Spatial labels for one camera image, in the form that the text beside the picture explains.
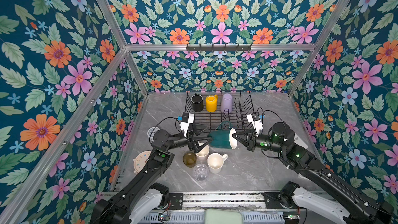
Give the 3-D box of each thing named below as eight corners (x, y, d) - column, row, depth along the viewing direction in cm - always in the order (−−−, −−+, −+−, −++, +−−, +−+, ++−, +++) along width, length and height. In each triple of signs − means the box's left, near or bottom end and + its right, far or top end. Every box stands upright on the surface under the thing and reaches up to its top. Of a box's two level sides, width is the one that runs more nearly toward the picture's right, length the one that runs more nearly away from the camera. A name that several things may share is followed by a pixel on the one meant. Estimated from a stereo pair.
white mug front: (207, 174, 84) (207, 168, 75) (207, 160, 89) (207, 152, 80) (226, 174, 84) (228, 168, 75) (226, 160, 89) (227, 152, 80)
